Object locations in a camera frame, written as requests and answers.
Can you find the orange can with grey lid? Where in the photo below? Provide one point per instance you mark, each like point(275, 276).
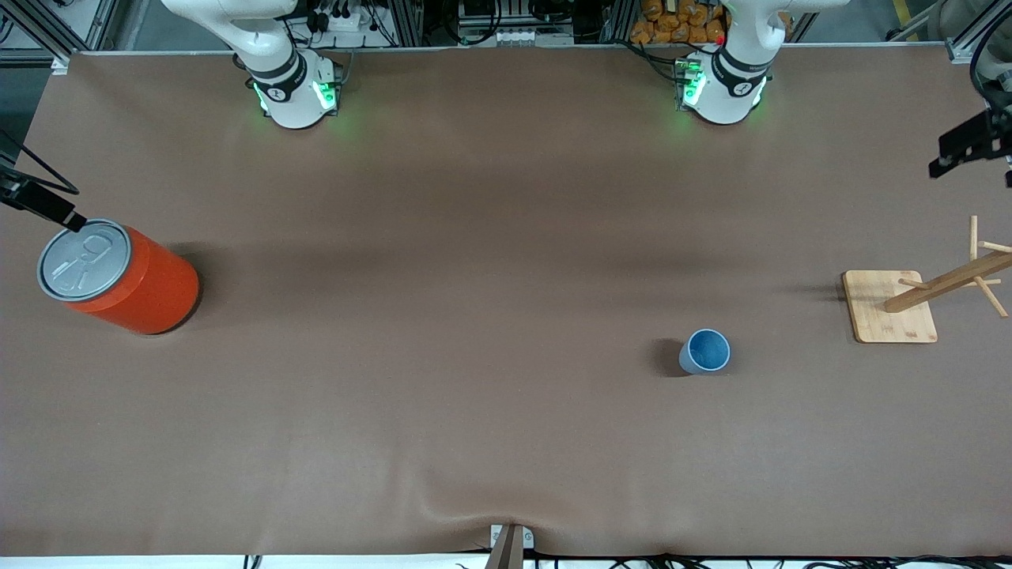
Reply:
point(150, 292)

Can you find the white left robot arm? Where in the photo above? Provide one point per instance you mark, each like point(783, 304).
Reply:
point(727, 95)

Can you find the white power strip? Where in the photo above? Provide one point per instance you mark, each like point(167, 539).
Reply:
point(344, 17)

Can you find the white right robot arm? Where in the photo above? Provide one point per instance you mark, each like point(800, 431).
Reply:
point(288, 95)

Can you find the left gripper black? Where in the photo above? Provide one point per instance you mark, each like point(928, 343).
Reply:
point(974, 141)

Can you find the light blue cup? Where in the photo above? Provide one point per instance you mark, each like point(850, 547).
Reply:
point(704, 353)

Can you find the metal table edge bracket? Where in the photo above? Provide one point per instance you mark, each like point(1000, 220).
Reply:
point(496, 537)

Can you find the wooden mug tree stand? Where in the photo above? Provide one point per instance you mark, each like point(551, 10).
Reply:
point(889, 312)

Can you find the orange snack bags pile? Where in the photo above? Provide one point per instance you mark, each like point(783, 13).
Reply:
point(680, 20)

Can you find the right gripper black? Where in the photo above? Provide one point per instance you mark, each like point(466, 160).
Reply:
point(33, 201)

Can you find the white connector strip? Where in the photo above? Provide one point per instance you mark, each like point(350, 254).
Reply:
point(518, 36)

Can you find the brown camera pole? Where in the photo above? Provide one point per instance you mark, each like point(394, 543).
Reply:
point(506, 553)

